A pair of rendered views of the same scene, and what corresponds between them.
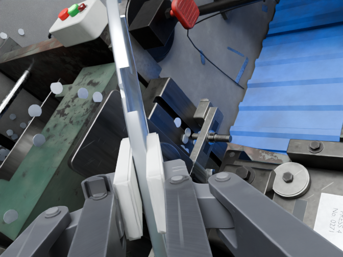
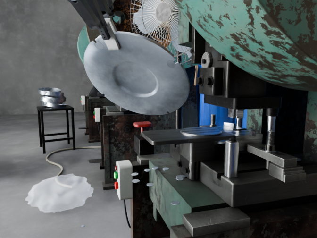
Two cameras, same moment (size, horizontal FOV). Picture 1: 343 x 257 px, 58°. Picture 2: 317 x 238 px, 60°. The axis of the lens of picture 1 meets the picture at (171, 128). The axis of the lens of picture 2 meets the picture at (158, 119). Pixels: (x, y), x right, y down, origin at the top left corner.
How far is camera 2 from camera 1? 0.65 m
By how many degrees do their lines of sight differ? 49
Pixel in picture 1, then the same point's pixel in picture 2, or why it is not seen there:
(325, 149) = (193, 46)
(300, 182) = (205, 55)
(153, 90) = (172, 150)
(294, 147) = (193, 60)
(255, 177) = (201, 74)
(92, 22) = (124, 164)
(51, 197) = (185, 191)
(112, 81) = (154, 163)
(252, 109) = not seen: hidden behind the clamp
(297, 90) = not seen: hidden behind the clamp
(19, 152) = not seen: outside the picture
